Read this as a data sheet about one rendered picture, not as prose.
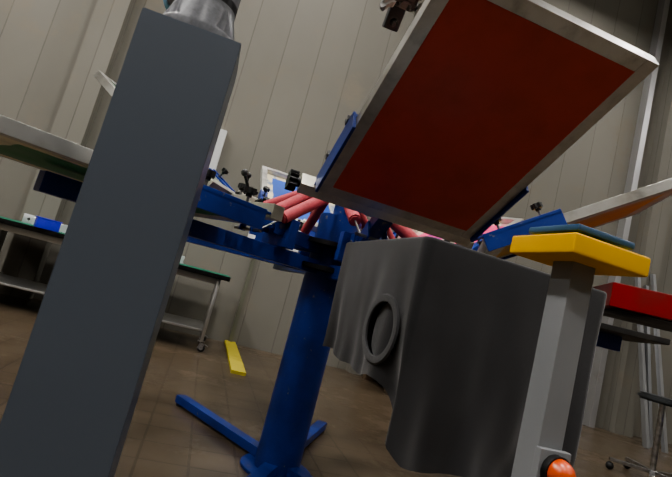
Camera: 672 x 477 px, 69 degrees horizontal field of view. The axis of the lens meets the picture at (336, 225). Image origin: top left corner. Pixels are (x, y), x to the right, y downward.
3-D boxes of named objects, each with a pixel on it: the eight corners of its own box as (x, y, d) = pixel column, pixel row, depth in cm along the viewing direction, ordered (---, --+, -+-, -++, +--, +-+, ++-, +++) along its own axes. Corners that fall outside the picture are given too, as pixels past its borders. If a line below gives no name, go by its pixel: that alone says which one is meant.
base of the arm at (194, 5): (151, 13, 89) (168, -36, 90) (159, 48, 103) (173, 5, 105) (233, 43, 92) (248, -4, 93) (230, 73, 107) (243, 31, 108)
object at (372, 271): (418, 432, 92) (460, 247, 97) (377, 424, 90) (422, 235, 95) (342, 375, 136) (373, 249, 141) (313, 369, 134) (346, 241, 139)
